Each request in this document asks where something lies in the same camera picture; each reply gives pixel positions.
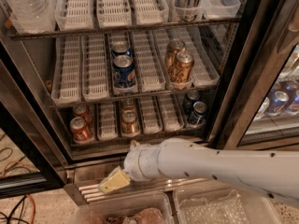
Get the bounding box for gold can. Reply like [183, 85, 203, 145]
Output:
[165, 39, 186, 74]
[171, 51, 194, 83]

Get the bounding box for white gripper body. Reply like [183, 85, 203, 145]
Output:
[123, 144, 160, 182]

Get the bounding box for dark blue can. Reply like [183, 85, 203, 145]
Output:
[182, 91, 201, 114]
[187, 102, 207, 125]

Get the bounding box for glass fridge door right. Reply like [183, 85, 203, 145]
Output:
[212, 0, 299, 151]

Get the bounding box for dark blue can rear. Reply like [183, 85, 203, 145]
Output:
[182, 91, 201, 114]

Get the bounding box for gold can rear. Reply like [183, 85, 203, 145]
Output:
[165, 39, 186, 74]

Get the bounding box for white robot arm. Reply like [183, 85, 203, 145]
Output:
[97, 138, 299, 208]

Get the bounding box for steel fridge vent grille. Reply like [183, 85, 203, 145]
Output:
[64, 147, 219, 205]

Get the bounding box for blue pepsi can rear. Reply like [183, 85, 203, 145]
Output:
[112, 42, 132, 58]

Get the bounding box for open fridge door left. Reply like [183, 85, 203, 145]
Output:
[0, 45, 66, 198]

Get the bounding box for pepsi cans behind glass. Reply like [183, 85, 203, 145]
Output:
[254, 44, 299, 120]

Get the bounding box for dark blue can front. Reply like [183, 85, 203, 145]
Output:
[187, 102, 207, 125]

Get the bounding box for blue pepsi can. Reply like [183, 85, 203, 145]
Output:
[113, 55, 135, 89]
[112, 42, 132, 58]

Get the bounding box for orange soda can rear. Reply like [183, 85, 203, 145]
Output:
[121, 99, 136, 113]

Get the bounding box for black cable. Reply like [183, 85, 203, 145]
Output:
[0, 194, 29, 224]

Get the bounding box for clear bin with plastic wrap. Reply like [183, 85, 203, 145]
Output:
[173, 181, 280, 224]

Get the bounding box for clear bin with meat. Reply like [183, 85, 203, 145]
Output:
[68, 192, 174, 224]

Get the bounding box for gold can front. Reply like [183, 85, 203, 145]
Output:
[171, 51, 194, 83]

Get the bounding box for red coke can rear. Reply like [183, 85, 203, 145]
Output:
[73, 105, 93, 125]

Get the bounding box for orange cable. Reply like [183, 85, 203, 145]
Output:
[0, 161, 40, 224]

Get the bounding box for blue pepsi can front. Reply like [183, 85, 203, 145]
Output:
[113, 55, 135, 89]

